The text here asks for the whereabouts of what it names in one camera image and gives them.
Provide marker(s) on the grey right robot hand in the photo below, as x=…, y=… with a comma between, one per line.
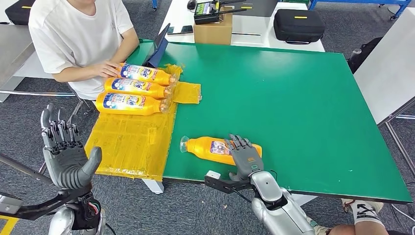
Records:
x=248, y=160

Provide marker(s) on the person's right hand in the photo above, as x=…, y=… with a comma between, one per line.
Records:
x=107, y=68

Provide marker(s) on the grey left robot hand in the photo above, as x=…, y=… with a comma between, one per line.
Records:
x=66, y=165

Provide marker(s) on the orange detergent bottle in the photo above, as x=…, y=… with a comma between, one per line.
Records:
x=129, y=103
x=136, y=87
x=146, y=74
x=201, y=148

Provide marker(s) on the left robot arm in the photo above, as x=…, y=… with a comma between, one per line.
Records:
x=61, y=223

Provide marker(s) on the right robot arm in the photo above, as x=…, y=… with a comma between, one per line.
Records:
x=275, y=211

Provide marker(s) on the person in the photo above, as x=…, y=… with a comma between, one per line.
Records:
x=363, y=212
x=77, y=39

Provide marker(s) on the tablet in blue case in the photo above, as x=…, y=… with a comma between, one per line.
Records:
x=157, y=53

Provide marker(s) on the white table foot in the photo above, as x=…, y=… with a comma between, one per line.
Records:
x=306, y=198
x=154, y=187

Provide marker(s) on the yellow taped cardboard sheet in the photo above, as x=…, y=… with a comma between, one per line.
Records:
x=136, y=146

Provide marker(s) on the blue metal rack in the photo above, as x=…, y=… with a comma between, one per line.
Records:
x=356, y=1
x=155, y=3

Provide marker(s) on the white table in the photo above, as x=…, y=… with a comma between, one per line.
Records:
x=179, y=15

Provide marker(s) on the black carrying case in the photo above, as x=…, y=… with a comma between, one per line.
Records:
x=19, y=13
x=298, y=27

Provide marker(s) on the black computer mouse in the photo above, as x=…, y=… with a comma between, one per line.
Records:
x=191, y=4

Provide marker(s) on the brown cardboard box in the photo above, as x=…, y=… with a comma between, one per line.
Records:
x=213, y=32

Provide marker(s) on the black remote controller with antennas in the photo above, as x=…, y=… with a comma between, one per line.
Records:
x=205, y=12

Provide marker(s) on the dark grey equipment case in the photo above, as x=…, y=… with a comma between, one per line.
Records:
x=257, y=9

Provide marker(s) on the black backpack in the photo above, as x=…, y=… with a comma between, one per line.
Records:
x=367, y=51

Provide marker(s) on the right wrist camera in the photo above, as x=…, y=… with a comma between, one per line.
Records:
x=223, y=186

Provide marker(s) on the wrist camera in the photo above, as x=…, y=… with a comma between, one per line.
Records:
x=9, y=204
x=223, y=186

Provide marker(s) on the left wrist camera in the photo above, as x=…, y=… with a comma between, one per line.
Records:
x=9, y=204

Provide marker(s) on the grey desk with metal frame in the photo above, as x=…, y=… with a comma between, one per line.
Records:
x=13, y=55

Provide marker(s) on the white desk with metal frame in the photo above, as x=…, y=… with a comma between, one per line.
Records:
x=387, y=69

